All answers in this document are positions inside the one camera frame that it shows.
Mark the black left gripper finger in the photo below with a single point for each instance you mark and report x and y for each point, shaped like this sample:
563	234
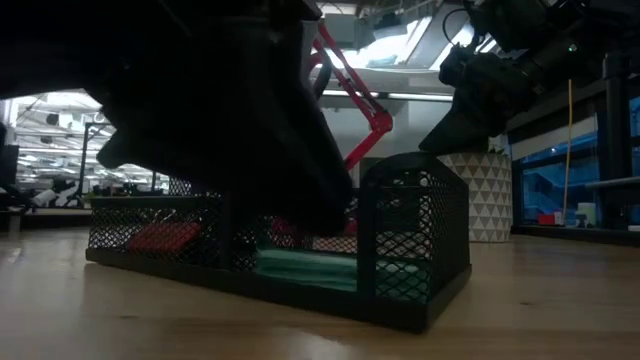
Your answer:
300	190

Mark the teal sticky note pad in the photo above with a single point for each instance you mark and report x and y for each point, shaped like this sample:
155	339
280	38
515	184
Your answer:
310	270

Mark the black stand pole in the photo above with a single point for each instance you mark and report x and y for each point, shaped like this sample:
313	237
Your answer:
617	150

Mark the succulent in white triangle-pattern pot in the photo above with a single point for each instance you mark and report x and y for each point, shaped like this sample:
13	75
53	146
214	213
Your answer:
490	200

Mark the small red block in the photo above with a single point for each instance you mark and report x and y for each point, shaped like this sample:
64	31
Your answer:
165	237

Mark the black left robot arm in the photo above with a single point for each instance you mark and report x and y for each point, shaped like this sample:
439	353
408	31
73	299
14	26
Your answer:
50	40

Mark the long ceiling light bar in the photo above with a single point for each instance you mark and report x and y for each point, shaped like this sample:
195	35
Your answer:
420	96

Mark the small red background box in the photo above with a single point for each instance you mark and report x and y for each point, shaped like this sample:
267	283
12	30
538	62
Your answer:
547	219

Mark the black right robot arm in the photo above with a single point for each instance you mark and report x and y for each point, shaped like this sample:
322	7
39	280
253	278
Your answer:
575	30

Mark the black mesh desk organizer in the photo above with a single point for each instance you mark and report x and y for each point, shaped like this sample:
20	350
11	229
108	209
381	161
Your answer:
300	295

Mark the dark background monitor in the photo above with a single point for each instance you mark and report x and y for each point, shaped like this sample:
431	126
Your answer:
7	165

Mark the black background frame stand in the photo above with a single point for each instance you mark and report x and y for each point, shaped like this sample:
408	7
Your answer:
83	150

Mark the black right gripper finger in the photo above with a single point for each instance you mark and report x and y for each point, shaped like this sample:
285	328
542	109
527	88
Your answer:
450	137

